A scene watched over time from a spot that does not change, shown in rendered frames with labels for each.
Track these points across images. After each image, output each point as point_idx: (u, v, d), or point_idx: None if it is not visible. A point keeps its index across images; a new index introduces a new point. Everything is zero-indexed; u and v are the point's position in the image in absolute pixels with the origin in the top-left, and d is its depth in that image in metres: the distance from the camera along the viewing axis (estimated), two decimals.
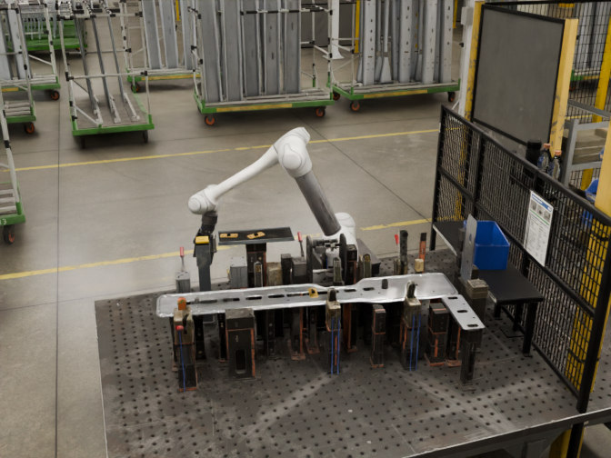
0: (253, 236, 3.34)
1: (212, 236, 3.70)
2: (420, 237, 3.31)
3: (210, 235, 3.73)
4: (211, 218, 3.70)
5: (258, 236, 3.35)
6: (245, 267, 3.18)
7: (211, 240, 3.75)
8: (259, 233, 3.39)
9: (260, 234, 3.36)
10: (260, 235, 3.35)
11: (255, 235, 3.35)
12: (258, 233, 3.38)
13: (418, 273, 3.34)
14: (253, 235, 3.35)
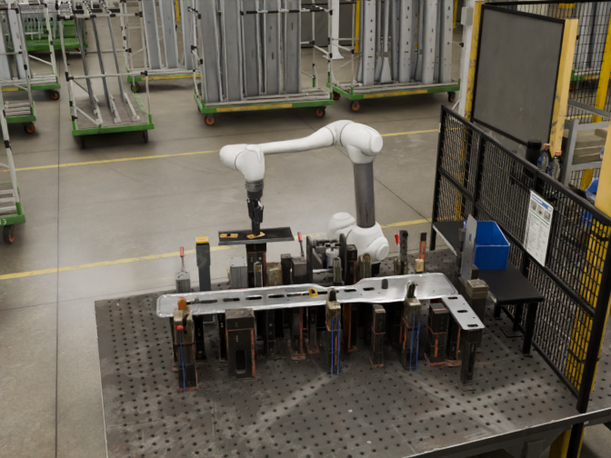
0: (253, 236, 3.34)
1: None
2: (420, 237, 3.31)
3: None
4: None
5: (258, 236, 3.35)
6: (245, 267, 3.18)
7: (251, 207, 3.30)
8: (259, 233, 3.39)
9: (259, 234, 3.36)
10: (260, 235, 3.35)
11: (255, 235, 3.35)
12: None
13: (418, 273, 3.34)
14: (253, 235, 3.35)
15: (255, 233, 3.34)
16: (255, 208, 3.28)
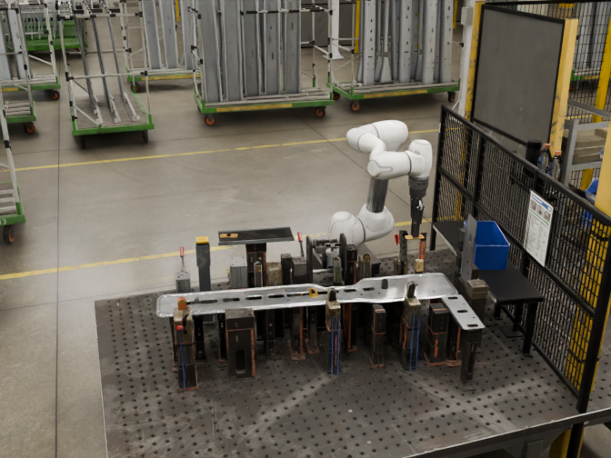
0: (410, 237, 3.12)
1: None
2: (420, 237, 3.31)
3: None
4: None
5: (416, 238, 3.11)
6: (245, 267, 3.18)
7: (413, 206, 3.07)
8: (419, 234, 3.15)
9: (418, 237, 3.12)
10: (418, 238, 3.11)
11: (414, 237, 3.12)
12: (418, 234, 3.14)
13: (418, 273, 3.34)
14: (411, 236, 3.13)
15: (414, 234, 3.11)
16: (415, 207, 3.05)
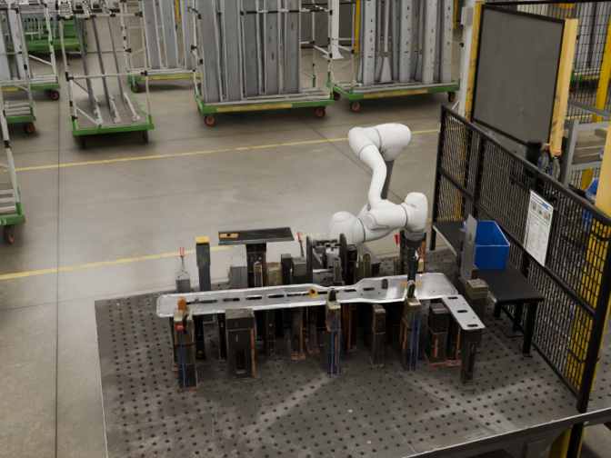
0: (406, 284, 3.21)
1: None
2: None
3: None
4: None
5: None
6: (245, 267, 3.18)
7: (408, 255, 3.17)
8: (415, 282, 3.24)
9: (415, 284, 3.22)
10: (415, 285, 3.21)
11: None
12: (415, 282, 3.24)
13: (418, 273, 3.34)
14: (407, 283, 3.22)
15: None
16: (411, 257, 3.14)
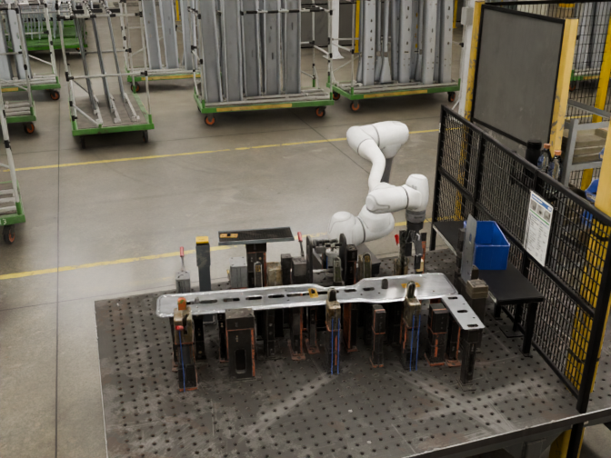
0: (406, 285, 3.22)
1: None
2: None
3: None
4: None
5: None
6: (245, 267, 3.18)
7: (408, 235, 3.15)
8: (415, 283, 3.25)
9: (415, 285, 3.22)
10: (415, 286, 3.21)
11: None
12: (414, 283, 3.24)
13: (418, 273, 3.34)
14: None
15: (415, 267, 3.11)
16: (414, 239, 3.09)
